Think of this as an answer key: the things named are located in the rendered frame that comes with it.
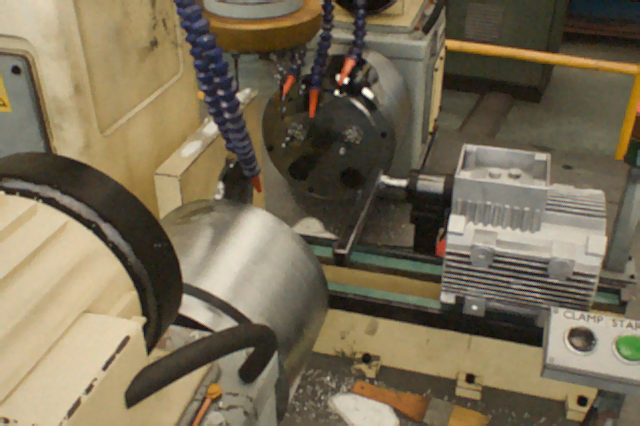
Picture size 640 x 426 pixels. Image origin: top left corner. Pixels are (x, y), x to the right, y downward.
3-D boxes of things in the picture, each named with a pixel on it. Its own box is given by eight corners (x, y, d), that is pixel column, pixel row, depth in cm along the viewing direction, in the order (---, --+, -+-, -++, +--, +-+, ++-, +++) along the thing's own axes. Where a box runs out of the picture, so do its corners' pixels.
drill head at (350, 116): (248, 213, 128) (238, 84, 114) (312, 122, 161) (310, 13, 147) (381, 234, 122) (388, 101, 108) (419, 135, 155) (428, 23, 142)
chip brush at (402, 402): (348, 399, 105) (348, 396, 104) (360, 377, 109) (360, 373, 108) (483, 445, 98) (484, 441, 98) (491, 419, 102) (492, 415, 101)
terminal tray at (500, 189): (449, 223, 96) (454, 177, 92) (458, 186, 105) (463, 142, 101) (539, 236, 93) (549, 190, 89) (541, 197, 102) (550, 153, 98)
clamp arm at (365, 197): (368, 181, 120) (328, 266, 100) (368, 166, 119) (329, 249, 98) (388, 184, 120) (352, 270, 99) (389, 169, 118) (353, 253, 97)
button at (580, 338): (564, 353, 78) (567, 347, 76) (566, 328, 79) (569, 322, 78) (593, 358, 77) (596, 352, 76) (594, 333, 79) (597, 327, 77)
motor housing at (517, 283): (435, 326, 101) (447, 216, 91) (452, 253, 116) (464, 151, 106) (581, 353, 96) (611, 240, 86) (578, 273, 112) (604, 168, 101)
